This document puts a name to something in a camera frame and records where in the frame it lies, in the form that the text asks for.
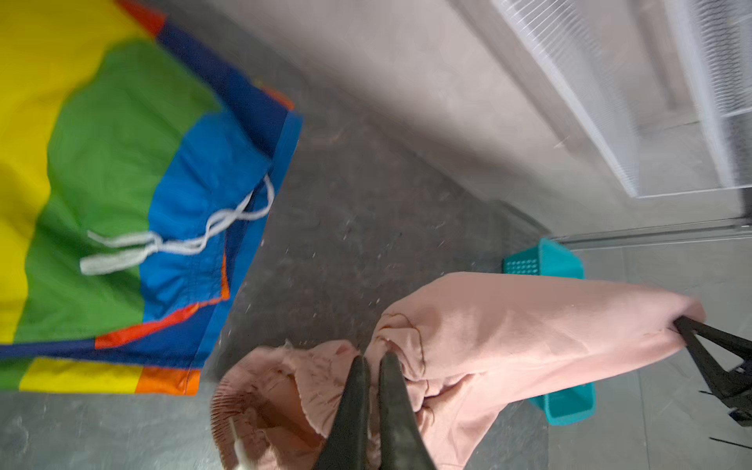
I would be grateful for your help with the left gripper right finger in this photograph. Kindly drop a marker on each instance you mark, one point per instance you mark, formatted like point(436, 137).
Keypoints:
point(402, 447)

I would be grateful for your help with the pink shorts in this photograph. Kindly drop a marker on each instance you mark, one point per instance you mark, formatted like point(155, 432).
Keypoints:
point(469, 345)

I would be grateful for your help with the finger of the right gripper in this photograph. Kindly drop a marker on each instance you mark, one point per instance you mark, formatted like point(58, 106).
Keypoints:
point(731, 387)

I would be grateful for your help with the rainbow coloured shorts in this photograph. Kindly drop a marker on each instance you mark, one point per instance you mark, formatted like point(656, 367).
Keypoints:
point(137, 173)

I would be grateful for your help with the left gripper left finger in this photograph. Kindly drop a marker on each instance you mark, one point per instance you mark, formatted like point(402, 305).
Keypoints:
point(346, 445)

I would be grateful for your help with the aluminium frame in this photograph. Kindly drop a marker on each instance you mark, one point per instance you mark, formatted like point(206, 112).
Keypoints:
point(672, 234)

